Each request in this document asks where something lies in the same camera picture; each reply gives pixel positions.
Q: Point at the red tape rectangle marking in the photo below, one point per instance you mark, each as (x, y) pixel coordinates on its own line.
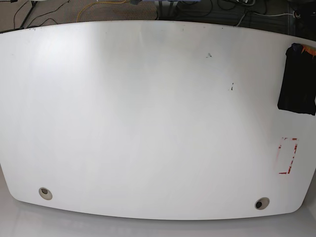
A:
(286, 154)

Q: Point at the right table grommet hole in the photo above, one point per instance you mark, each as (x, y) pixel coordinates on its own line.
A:
(262, 203)

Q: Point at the left table grommet hole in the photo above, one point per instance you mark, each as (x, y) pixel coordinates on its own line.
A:
(45, 193)

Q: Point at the black t-shirt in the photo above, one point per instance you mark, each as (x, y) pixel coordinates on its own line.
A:
(298, 89)

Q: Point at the table grommet hole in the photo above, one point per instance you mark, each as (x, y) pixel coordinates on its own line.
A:
(45, 193)
(262, 203)

